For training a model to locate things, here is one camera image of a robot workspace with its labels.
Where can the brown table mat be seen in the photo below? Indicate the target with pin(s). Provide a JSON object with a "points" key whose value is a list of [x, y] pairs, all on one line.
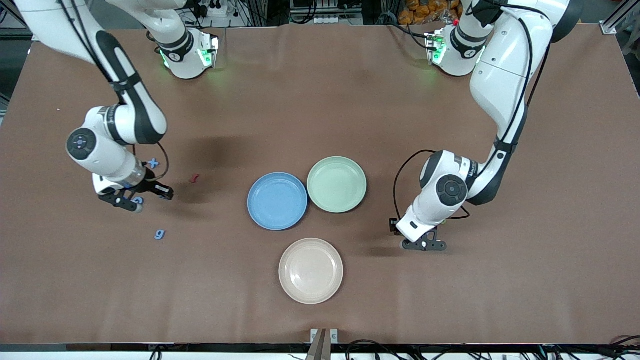
{"points": [[320, 125]]}

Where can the orange bag pile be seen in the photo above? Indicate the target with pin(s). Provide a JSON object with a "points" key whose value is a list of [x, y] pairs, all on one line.
{"points": [[420, 12]]}

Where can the blue plate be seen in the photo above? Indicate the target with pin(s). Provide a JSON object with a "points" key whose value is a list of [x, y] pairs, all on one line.
{"points": [[277, 201]]}

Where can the blue foam letter g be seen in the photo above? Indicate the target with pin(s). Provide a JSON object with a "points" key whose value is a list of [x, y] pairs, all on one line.
{"points": [[161, 235]]}

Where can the metal table bracket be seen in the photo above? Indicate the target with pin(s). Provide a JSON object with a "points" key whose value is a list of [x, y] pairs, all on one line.
{"points": [[324, 345]]}

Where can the white power strip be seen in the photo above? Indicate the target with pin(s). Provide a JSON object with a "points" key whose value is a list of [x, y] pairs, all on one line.
{"points": [[330, 20]]}

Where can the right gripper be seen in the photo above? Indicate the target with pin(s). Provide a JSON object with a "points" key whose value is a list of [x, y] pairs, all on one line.
{"points": [[148, 185]]}

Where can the beige plate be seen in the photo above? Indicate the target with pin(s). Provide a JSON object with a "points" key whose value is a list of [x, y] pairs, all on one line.
{"points": [[311, 271]]}

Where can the blue foam letter x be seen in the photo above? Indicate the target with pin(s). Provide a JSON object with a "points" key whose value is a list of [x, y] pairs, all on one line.
{"points": [[153, 163]]}

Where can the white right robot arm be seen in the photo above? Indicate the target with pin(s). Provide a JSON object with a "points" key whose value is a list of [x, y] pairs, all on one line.
{"points": [[100, 150]]}

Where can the green plate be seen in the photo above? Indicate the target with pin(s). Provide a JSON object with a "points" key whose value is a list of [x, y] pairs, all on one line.
{"points": [[336, 184]]}

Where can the red foam letter I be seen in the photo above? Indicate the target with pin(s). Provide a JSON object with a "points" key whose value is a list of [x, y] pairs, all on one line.
{"points": [[194, 178]]}

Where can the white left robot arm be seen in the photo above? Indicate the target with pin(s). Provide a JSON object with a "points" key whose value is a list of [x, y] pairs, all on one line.
{"points": [[500, 75]]}

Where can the aluminium frame post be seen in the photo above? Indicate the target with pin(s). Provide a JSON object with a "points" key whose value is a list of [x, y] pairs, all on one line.
{"points": [[607, 27]]}

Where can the blue foam letter c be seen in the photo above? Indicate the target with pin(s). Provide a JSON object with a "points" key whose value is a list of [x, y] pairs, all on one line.
{"points": [[138, 200]]}

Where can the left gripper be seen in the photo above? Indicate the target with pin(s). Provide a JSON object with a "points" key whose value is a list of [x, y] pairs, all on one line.
{"points": [[393, 227]]}

